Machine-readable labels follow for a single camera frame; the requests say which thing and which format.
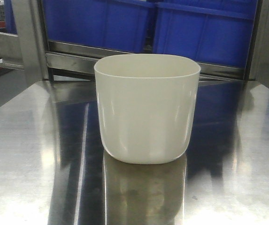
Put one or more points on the white plastic bin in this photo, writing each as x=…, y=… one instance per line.
x=146, y=106

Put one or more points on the blue crate left background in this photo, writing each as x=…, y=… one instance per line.
x=112, y=24

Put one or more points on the blue crate background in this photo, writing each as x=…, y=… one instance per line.
x=208, y=31
x=112, y=24

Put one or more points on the blue crate right background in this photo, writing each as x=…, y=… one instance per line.
x=208, y=31

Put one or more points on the steel shelf frame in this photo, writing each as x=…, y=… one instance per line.
x=30, y=49

